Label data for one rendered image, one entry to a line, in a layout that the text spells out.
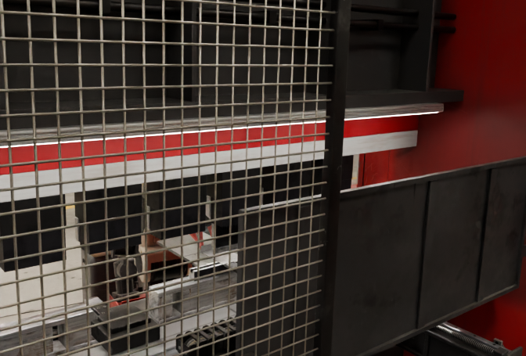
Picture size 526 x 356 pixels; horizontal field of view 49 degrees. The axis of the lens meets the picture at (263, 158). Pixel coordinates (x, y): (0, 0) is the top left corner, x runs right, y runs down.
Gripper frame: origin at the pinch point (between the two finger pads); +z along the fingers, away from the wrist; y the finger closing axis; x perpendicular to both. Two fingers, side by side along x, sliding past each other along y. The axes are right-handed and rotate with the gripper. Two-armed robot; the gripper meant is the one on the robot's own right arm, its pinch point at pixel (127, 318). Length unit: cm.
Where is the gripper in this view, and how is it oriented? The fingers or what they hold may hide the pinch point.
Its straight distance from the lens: 206.5
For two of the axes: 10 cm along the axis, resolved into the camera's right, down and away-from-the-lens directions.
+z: 1.2, 9.9, -0.4
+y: 5.2, -0.9, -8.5
